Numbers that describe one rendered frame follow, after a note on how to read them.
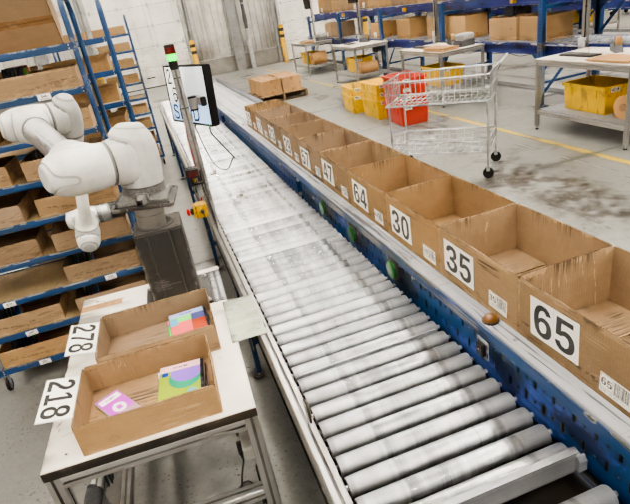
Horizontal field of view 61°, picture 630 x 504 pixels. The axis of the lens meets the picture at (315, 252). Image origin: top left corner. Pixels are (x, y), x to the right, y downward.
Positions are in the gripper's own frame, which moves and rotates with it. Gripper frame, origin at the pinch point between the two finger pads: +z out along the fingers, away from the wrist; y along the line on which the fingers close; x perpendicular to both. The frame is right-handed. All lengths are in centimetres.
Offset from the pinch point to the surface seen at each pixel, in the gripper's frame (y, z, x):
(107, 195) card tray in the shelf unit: 20.7, -21.5, -2.7
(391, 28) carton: 822, 539, 2
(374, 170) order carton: -62, 99, -7
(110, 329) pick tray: -94, -23, 15
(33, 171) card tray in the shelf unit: 22, -52, -23
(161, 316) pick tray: -94, -5, 16
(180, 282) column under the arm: -84, 5, 10
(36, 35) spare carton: 33, -30, -85
